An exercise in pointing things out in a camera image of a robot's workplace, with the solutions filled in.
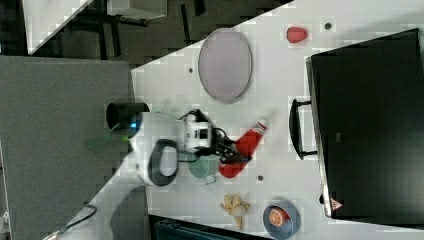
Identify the black toaster oven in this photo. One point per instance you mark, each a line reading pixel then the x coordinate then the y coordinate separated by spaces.
pixel 368 117

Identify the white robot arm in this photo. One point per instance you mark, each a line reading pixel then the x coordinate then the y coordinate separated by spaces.
pixel 162 142

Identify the blue bowl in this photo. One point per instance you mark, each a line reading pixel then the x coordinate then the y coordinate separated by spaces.
pixel 290 228

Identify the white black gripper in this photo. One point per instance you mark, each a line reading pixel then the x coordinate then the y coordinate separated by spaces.
pixel 203 138

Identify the toy orange slice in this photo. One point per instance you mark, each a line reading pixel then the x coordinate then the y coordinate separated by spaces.
pixel 278 216

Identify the toy strawberry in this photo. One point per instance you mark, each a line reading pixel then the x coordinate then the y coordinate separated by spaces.
pixel 296 34

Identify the peeled toy banana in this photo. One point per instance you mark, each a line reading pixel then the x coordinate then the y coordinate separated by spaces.
pixel 235 207

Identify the grey round plate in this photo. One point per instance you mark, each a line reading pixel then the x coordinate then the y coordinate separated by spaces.
pixel 225 65

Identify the green mug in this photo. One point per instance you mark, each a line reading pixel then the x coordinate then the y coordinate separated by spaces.
pixel 205 167

